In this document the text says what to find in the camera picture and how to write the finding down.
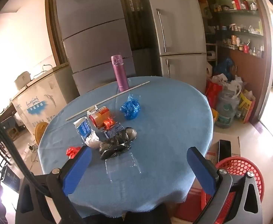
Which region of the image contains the shelf of bottles and jars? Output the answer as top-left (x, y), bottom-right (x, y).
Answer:
top-left (202, 0), bottom-right (265, 59)

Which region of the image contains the blue tablecloth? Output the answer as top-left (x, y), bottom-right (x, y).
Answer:
top-left (37, 76), bottom-right (214, 218)

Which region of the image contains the clear plastic container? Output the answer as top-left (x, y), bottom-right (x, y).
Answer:
top-left (105, 153), bottom-right (141, 181)

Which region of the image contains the silver two-door refrigerator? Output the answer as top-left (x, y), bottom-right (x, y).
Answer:
top-left (143, 0), bottom-right (208, 96)

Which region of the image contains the purple thermos bottle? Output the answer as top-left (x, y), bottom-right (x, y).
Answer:
top-left (111, 54), bottom-right (129, 92)

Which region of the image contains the black plastic bag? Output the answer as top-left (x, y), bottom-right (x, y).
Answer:
top-left (99, 126), bottom-right (137, 160)

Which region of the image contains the thin white rod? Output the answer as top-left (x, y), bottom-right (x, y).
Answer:
top-left (66, 81), bottom-right (150, 121)

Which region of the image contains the red plastic basket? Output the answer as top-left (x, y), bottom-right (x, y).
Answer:
top-left (200, 156), bottom-right (265, 224)

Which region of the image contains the white plastic bag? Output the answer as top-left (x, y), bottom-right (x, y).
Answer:
top-left (230, 75), bottom-right (247, 94)

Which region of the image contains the crumpled white tissue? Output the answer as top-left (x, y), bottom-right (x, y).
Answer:
top-left (85, 132), bottom-right (101, 148)

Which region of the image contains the yellow shopping bag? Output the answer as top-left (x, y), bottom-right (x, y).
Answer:
top-left (238, 90), bottom-right (255, 124)

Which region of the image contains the grey three-door refrigerator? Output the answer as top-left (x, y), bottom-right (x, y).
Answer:
top-left (55, 0), bottom-right (137, 96)

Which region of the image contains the yellow plastic stool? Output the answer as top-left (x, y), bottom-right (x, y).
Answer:
top-left (35, 121), bottom-right (49, 145)

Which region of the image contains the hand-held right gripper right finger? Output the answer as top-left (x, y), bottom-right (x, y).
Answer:
top-left (187, 147), bottom-right (264, 224)

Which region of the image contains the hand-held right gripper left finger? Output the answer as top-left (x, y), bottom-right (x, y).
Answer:
top-left (15, 146), bottom-right (92, 224)

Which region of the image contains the red box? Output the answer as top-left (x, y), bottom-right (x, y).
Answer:
top-left (176, 187), bottom-right (207, 222)

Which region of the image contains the white storage rack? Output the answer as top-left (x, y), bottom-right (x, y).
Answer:
top-left (206, 43), bottom-right (218, 75)

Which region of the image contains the black smartphone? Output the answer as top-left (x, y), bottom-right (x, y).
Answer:
top-left (218, 139), bottom-right (232, 162)

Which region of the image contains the orange knotted wrapper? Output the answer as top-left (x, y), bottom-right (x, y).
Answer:
top-left (102, 119), bottom-right (116, 130)

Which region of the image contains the blue white milk carton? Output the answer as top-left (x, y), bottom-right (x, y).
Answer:
top-left (73, 117), bottom-right (92, 141)

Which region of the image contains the red shopping bag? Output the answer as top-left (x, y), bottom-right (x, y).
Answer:
top-left (205, 79), bottom-right (223, 109)

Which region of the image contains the white chest freezer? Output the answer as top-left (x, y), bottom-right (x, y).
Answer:
top-left (12, 64), bottom-right (68, 136)

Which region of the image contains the white rice cooker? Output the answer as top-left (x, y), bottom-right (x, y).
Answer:
top-left (14, 72), bottom-right (32, 90)

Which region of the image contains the dark blue plastic bag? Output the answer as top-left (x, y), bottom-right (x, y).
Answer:
top-left (214, 57), bottom-right (235, 80)

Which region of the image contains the orange carton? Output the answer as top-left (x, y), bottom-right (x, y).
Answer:
top-left (87, 106), bottom-right (112, 129)

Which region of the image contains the small red wrapper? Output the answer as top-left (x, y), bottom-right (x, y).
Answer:
top-left (66, 146), bottom-right (82, 159)

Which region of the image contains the large water jug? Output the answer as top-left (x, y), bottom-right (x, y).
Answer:
top-left (216, 87), bottom-right (240, 129)

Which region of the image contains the cardboard box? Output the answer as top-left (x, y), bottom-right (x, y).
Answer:
top-left (205, 132), bottom-right (241, 166)

